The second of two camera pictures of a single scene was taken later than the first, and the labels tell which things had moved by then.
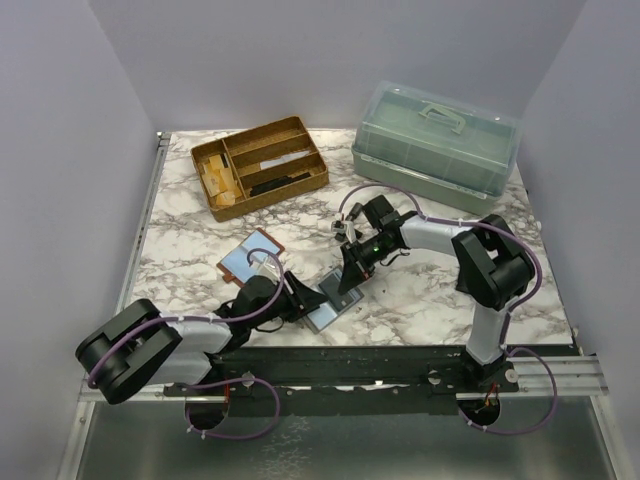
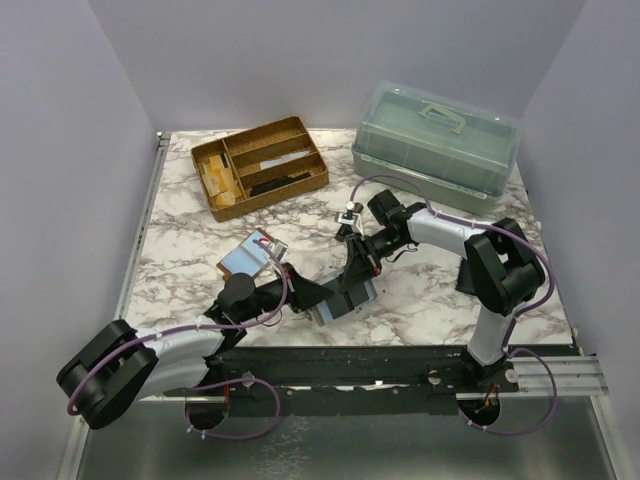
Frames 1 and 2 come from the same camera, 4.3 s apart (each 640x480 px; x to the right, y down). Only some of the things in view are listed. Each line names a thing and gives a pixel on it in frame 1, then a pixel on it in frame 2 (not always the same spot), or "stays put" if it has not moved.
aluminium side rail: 143,222 stays put
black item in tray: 273,183 stays put
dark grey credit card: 331,285 to 358,293
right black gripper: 353,273 stays put
